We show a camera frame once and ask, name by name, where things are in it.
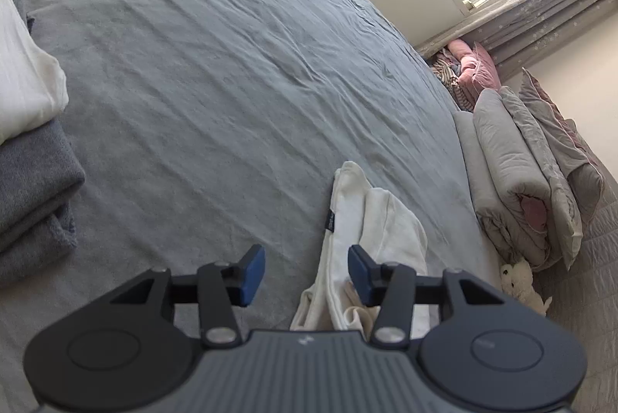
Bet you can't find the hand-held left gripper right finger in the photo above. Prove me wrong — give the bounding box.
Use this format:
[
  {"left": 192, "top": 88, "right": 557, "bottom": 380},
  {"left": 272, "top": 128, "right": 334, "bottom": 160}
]
[{"left": 348, "top": 244, "right": 503, "bottom": 345}]

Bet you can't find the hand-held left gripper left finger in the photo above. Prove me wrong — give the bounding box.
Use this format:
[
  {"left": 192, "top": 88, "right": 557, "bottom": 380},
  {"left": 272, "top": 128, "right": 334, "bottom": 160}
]
[{"left": 110, "top": 244, "right": 266, "bottom": 346}]

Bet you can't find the white sweatshirt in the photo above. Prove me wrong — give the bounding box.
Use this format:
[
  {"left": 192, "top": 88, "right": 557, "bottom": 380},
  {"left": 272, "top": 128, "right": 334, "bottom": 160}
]
[{"left": 290, "top": 161, "right": 430, "bottom": 331}]

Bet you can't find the white ribbed garment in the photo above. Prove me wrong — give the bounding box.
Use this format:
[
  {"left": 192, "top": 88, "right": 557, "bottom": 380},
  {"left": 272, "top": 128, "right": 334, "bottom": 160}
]
[{"left": 0, "top": 0, "right": 67, "bottom": 146}]

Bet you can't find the white plush dog toy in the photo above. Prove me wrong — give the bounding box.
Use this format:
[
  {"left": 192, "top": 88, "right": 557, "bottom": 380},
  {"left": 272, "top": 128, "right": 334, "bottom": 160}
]
[{"left": 499, "top": 259, "right": 553, "bottom": 316}]

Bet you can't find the folded grey quilt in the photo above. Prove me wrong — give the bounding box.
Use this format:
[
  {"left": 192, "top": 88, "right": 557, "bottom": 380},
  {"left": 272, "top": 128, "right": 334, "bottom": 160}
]
[{"left": 454, "top": 68, "right": 604, "bottom": 274}]

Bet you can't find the grey bed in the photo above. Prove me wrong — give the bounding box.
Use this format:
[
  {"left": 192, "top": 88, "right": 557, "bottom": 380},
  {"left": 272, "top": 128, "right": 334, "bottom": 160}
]
[{"left": 0, "top": 0, "right": 508, "bottom": 413}]

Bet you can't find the pink bedding pile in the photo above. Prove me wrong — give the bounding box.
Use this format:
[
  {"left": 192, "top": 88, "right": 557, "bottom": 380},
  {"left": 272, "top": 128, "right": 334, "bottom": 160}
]
[{"left": 430, "top": 39, "right": 500, "bottom": 112}]

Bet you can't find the grey quilted headboard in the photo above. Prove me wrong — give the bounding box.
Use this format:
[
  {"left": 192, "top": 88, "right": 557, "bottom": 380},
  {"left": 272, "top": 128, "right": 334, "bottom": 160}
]
[{"left": 545, "top": 152, "right": 618, "bottom": 394}]

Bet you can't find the folded grey garment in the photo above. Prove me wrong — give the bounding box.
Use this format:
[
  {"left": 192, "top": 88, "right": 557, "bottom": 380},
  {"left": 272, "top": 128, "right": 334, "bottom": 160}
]
[{"left": 0, "top": 0, "right": 87, "bottom": 288}]

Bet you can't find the grey star-print curtain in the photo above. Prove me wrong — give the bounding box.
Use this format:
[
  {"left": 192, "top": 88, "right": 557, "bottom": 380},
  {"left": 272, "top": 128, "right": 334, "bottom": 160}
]
[{"left": 415, "top": 0, "right": 618, "bottom": 80}]

